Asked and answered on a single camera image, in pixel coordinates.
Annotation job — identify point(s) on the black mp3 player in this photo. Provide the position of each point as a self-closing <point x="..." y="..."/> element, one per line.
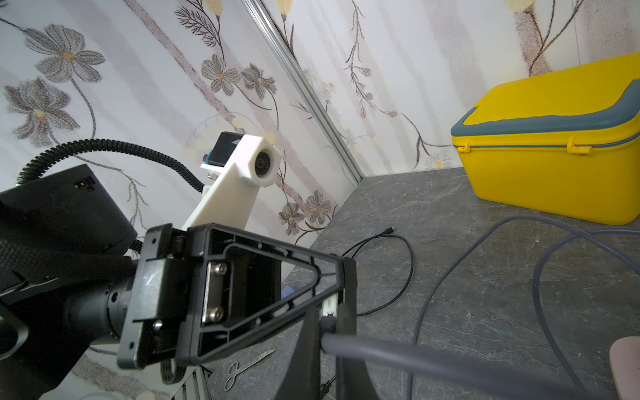
<point x="330" y="306"/>

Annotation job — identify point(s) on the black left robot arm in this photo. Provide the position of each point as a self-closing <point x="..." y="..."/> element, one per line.
<point x="74" y="274"/>

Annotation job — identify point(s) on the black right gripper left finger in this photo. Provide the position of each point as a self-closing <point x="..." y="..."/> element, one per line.
<point x="302" y="379"/>

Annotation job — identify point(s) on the silver scissors left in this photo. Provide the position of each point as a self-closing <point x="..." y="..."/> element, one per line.
<point x="236" y="369"/>

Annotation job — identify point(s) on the pink power strip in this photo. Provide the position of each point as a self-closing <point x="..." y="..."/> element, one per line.
<point x="624" y="363"/>

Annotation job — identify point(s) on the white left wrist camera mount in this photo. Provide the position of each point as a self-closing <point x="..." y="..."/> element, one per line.
<point x="242" y="165"/>

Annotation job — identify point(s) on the yellow plastic storage box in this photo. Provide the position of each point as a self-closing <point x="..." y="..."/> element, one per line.
<point x="565" y="143"/>

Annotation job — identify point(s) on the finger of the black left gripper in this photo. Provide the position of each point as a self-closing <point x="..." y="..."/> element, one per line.
<point x="247" y="288"/>

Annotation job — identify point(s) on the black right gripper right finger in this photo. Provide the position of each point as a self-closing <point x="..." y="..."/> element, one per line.
<point x="353" y="380"/>

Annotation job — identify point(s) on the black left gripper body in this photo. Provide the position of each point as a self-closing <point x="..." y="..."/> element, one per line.
<point x="162" y="320"/>

